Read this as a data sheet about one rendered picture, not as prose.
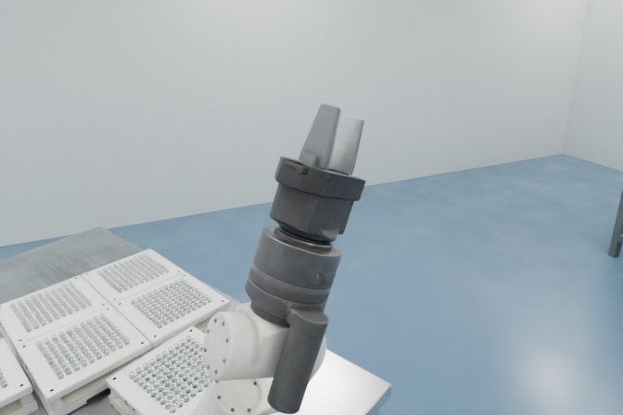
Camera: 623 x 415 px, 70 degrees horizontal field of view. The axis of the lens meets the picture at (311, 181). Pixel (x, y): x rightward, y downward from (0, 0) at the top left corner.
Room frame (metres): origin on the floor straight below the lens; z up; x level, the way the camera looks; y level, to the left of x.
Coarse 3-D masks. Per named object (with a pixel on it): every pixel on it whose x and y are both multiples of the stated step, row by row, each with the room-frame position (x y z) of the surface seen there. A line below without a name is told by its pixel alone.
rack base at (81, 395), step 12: (132, 360) 0.93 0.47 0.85; (24, 372) 0.91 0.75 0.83; (108, 372) 0.89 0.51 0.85; (84, 384) 0.85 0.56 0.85; (96, 384) 0.85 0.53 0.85; (72, 396) 0.81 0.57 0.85; (84, 396) 0.81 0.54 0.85; (48, 408) 0.78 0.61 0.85; (60, 408) 0.78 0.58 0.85; (72, 408) 0.79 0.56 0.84
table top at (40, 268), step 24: (72, 240) 1.68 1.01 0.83; (96, 240) 1.68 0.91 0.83; (120, 240) 1.67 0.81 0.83; (0, 264) 1.49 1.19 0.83; (24, 264) 1.49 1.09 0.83; (48, 264) 1.48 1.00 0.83; (72, 264) 1.48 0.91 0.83; (96, 264) 1.48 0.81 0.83; (0, 288) 1.32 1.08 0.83; (24, 288) 1.32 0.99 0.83; (0, 336) 1.07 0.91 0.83; (336, 360) 0.94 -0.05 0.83; (312, 384) 0.86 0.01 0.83; (336, 384) 0.86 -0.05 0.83; (360, 384) 0.85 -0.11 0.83; (384, 384) 0.85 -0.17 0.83; (96, 408) 0.80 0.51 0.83; (312, 408) 0.79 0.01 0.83; (336, 408) 0.79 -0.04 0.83; (360, 408) 0.78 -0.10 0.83
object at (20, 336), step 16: (48, 288) 1.20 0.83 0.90; (80, 288) 1.20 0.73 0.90; (16, 304) 1.12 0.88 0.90; (32, 304) 1.12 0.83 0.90; (96, 304) 1.11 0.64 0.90; (0, 320) 1.05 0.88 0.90; (16, 320) 1.05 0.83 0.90; (64, 320) 1.04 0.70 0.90; (16, 336) 0.97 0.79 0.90; (32, 336) 0.97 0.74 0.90
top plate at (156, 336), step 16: (208, 288) 1.18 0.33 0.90; (128, 304) 1.11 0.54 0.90; (208, 304) 1.10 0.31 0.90; (224, 304) 1.10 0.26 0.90; (128, 320) 1.04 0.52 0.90; (144, 320) 1.03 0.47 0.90; (176, 320) 1.03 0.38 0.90; (192, 320) 1.03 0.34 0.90; (144, 336) 0.97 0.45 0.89; (160, 336) 0.96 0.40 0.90
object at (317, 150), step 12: (324, 108) 0.43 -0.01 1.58; (336, 108) 0.42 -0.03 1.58; (324, 120) 0.42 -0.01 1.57; (336, 120) 0.42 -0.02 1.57; (312, 132) 0.43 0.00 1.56; (324, 132) 0.42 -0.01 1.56; (336, 132) 0.42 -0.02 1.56; (312, 144) 0.42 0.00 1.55; (324, 144) 0.41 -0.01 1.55; (300, 156) 0.42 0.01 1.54; (312, 156) 0.41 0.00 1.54; (324, 156) 0.41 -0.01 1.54; (324, 168) 0.41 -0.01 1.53
